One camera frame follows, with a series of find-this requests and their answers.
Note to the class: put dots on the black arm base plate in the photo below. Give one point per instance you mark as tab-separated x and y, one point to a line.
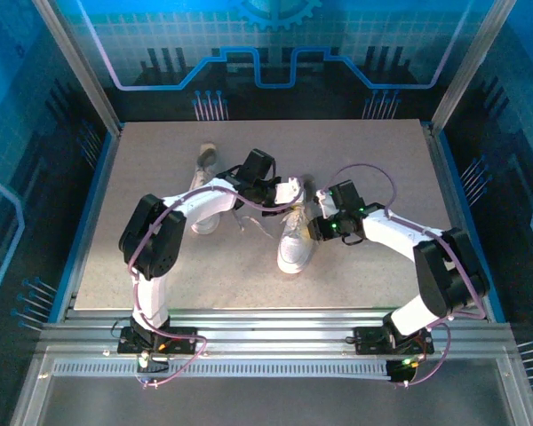
126	345
368	341

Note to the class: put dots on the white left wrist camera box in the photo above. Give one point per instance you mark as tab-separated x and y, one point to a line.
288	191

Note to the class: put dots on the white shoelace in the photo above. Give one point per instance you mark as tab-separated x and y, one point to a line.
238	222
296	224

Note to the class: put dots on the grey metal bench panel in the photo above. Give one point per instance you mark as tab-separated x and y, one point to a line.
271	401

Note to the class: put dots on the small black controller board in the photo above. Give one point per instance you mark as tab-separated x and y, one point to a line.
157	367
400	375

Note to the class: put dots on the aluminium frame rails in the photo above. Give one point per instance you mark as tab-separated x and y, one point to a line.
271	330

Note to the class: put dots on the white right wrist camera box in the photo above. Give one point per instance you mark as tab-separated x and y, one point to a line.
326	203

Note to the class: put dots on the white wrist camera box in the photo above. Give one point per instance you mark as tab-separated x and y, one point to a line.
288	191
326	203

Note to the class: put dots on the white sneaker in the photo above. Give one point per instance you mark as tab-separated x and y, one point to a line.
293	257
204	227

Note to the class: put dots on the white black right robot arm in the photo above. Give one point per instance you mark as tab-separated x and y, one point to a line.
395	231

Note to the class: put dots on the aluminium corner post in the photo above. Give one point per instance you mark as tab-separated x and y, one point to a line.
82	66
470	66

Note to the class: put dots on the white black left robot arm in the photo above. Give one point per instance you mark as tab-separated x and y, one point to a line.
204	202

